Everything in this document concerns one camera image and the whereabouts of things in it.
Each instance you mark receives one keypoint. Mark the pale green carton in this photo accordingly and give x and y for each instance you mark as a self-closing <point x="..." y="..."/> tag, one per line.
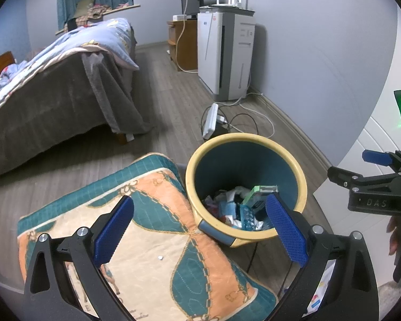
<point x="262" y="190"/>

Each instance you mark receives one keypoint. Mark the white air purifier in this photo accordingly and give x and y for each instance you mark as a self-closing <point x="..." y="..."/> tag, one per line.
<point x="210" y="57"/>

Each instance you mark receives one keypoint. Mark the bed with grey cover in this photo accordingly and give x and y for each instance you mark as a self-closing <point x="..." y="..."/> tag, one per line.
<point x="97" y="36"/>

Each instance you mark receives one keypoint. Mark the white flat box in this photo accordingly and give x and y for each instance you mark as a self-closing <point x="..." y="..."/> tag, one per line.
<point x="183" y="17"/>

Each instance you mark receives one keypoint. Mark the white tissue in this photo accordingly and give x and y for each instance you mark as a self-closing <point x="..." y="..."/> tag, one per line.
<point x="235" y="194"/>

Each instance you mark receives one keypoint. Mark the yellow-rimmed teal waste bin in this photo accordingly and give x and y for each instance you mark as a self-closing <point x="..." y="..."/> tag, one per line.
<point x="240" y="164"/>

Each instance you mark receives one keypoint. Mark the white red printed wrapper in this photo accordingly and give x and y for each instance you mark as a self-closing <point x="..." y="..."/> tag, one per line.
<point x="217" y="212"/>

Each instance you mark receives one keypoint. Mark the white router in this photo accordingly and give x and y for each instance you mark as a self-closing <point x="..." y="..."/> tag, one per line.
<point x="225" y="6"/>

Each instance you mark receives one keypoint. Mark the white colour printed box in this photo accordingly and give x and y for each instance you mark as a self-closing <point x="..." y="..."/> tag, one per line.
<point x="320" y="291"/>

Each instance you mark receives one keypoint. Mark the plaid cloth pile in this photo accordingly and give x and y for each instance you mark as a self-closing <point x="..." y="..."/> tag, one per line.
<point x="95" y="13"/>

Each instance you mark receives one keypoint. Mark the wooden cabinet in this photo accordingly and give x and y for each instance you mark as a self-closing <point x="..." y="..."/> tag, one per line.
<point x="187" y="46"/>

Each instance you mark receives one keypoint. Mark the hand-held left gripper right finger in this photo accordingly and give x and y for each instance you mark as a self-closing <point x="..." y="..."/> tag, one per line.
<point x="287" y="230"/>

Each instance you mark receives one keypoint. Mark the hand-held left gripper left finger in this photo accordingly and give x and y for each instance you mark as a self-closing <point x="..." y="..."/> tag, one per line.
<point x="113" y="230"/>

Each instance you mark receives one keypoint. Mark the olive pillow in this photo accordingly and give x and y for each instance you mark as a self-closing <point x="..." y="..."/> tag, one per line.
<point x="85" y="6"/>

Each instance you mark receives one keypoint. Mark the teal orange quilted mat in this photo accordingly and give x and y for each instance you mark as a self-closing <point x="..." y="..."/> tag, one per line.
<point x="160" y="234"/>

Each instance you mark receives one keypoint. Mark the blue blister pack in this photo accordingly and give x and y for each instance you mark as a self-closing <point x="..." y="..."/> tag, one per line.
<point x="248" y="217"/>

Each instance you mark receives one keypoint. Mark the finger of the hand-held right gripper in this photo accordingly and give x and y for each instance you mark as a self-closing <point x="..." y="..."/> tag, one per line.
<point x="376" y="156"/>
<point x="344" y="177"/>

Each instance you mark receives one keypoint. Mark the person's right hand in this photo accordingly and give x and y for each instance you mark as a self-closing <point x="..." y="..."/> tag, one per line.
<point x="394" y="237"/>

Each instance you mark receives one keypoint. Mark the wooden windowsill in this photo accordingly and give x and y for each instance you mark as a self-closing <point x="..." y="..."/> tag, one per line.
<point x="130" y="6"/>

